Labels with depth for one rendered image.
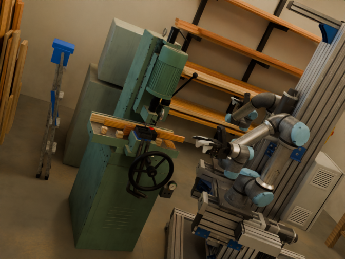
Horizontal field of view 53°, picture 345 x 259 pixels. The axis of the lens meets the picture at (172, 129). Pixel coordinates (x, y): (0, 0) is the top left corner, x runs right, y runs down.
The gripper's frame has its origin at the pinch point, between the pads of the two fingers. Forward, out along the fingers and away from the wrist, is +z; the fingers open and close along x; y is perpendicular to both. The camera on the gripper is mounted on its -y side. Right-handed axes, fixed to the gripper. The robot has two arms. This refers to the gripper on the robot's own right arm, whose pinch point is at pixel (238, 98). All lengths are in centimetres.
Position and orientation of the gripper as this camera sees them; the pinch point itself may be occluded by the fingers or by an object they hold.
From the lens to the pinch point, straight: 314.1
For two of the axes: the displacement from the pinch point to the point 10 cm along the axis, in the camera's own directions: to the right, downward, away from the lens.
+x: 9.5, 1.6, 2.7
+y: -2.5, 9.0, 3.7
